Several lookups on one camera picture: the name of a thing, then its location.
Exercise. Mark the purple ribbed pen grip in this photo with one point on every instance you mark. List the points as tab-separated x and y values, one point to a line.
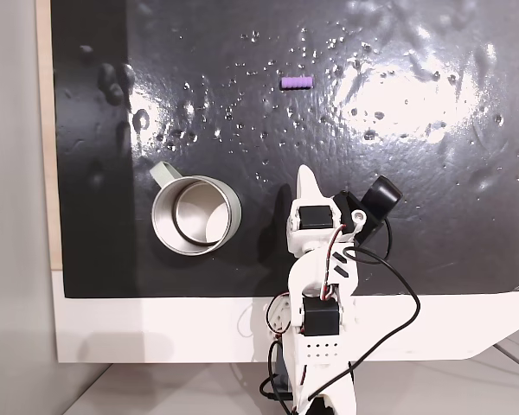
297	82

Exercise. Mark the glossy black mat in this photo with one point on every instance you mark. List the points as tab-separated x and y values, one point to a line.
285	129

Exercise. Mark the white board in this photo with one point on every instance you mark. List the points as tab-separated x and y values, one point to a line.
155	324

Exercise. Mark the light wooden strip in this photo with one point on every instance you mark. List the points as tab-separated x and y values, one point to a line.
45	129

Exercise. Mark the black oval camera box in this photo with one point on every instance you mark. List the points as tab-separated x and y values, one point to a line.
382	192

